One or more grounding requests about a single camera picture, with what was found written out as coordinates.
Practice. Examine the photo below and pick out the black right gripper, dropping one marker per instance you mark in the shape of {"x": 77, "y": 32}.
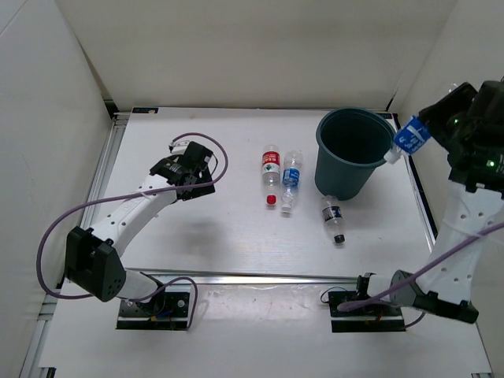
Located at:
{"x": 435, "y": 114}

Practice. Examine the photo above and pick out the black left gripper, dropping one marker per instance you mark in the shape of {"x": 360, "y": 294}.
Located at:
{"x": 197, "y": 193}

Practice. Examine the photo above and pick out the blue label white cap bottle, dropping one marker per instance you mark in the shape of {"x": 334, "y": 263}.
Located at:
{"x": 408, "y": 140}

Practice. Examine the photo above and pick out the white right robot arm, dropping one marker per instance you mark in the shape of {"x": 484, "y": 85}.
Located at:
{"x": 443, "y": 286}

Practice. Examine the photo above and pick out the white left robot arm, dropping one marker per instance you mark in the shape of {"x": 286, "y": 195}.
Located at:
{"x": 92, "y": 256}

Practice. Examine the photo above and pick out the dark green plastic bin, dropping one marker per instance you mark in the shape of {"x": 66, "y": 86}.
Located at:
{"x": 351, "y": 143}

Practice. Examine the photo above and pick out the red label plastic bottle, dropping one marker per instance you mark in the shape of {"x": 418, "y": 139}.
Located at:
{"x": 270, "y": 174}

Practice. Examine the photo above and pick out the blue sticker label left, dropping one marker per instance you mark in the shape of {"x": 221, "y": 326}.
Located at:
{"x": 145, "y": 110}

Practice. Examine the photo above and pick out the blue label crushed bottle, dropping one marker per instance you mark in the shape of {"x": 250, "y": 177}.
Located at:
{"x": 292, "y": 164}

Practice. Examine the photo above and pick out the dark label plastic bottle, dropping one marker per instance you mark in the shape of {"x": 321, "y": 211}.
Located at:
{"x": 333, "y": 220}

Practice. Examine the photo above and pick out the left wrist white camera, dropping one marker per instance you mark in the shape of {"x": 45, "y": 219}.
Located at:
{"x": 178, "y": 147}

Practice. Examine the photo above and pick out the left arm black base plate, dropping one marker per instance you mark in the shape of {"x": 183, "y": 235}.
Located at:
{"x": 169, "y": 312}

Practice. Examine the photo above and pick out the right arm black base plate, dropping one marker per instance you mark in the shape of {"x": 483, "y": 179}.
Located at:
{"x": 369, "y": 319}

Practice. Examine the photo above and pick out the aluminium table frame rail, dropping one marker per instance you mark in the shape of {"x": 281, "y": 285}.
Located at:
{"x": 108, "y": 155}

